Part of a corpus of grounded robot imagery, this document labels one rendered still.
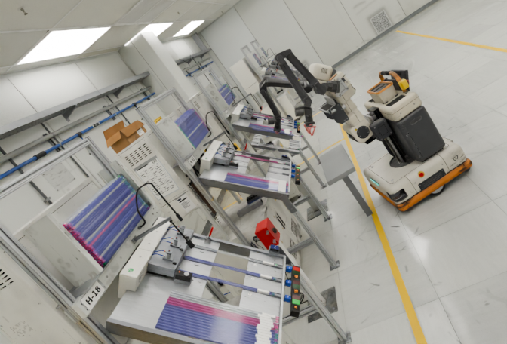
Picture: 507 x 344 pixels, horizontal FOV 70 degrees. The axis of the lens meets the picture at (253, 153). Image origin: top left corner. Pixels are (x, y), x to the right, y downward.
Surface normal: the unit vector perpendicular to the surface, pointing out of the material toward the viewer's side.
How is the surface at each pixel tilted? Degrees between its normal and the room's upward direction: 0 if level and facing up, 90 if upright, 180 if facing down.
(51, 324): 90
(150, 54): 90
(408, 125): 90
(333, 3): 90
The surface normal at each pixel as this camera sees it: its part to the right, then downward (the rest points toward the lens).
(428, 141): 0.07, 0.23
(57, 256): -0.12, 0.36
